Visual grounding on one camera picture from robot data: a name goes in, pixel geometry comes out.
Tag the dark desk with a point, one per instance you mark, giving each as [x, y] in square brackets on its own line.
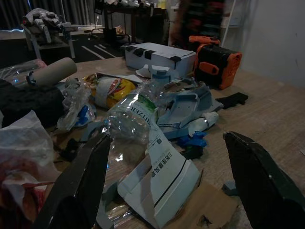
[114, 33]

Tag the person in dark clothes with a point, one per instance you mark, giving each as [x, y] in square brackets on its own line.
[197, 21]

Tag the brown cardboard piece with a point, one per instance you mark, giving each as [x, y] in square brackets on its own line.
[209, 207]

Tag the black cloth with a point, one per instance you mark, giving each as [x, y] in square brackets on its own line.
[28, 102]

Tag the grey moulded pulp tray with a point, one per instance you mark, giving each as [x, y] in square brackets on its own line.
[186, 105]

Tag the red packet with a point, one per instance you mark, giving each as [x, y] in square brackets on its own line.
[14, 202]

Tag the blue glove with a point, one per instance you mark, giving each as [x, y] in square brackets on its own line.
[193, 140]

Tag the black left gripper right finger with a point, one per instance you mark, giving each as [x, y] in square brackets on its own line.
[264, 190]

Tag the grey cardboard tube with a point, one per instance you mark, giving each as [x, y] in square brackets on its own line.
[54, 70]

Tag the white plastic bag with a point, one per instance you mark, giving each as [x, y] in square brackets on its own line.
[23, 143]

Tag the small grey piece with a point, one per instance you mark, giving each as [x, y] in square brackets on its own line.
[230, 188]

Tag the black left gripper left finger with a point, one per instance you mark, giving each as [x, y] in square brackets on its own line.
[76, 190]

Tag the white bench with clutter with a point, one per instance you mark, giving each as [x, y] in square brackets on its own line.
[47, 23]

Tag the black flat object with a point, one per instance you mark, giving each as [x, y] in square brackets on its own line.
[232, 100]

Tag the crushed clear plastic bottle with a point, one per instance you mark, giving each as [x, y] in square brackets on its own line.
[128, 119]

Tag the clear plastic bag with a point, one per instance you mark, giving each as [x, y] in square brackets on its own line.
[74, 105]

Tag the yellow snack bag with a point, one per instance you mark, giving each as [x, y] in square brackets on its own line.
[119, 89]

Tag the orange and black tool case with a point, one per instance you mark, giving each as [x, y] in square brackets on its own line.
[214, 59]

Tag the white printed carton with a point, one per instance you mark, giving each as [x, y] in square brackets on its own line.
[162, 181]

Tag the white box with black tape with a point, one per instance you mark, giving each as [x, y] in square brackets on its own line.
[162, 56]

